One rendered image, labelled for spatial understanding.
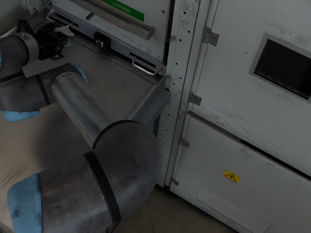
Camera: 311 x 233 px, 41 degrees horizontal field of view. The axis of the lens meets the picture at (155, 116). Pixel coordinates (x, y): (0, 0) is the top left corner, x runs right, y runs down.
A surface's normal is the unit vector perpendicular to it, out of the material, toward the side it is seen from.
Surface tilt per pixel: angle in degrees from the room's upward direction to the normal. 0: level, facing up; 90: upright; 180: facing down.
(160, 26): 90
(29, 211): 13
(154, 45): 90
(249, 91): 90
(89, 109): 39
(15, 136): 0
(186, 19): 90
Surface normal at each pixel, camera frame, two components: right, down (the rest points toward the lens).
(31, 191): -0.10, -0.68
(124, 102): 0.06, -0.52
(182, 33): -0.53, 0.71
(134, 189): 0.66, 0.04
